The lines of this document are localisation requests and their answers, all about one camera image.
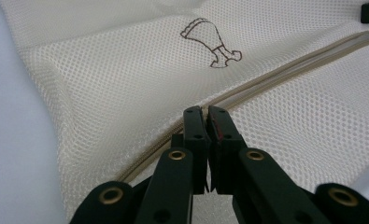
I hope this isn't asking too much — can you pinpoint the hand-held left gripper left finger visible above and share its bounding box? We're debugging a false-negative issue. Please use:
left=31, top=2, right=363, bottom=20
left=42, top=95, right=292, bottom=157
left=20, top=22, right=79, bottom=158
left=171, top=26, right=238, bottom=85
left=171, top=105, right=212, bottom=196

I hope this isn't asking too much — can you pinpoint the white mesh laundry bag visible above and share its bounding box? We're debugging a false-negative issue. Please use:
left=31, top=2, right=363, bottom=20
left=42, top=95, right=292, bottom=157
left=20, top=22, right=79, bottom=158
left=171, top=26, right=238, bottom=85
left=0, top=0, right=369, bottom=224

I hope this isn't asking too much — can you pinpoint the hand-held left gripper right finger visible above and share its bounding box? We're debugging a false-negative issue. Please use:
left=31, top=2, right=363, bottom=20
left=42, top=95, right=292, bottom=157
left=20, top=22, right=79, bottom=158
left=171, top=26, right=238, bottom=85
left=206, top=105, right=248, bottom=196

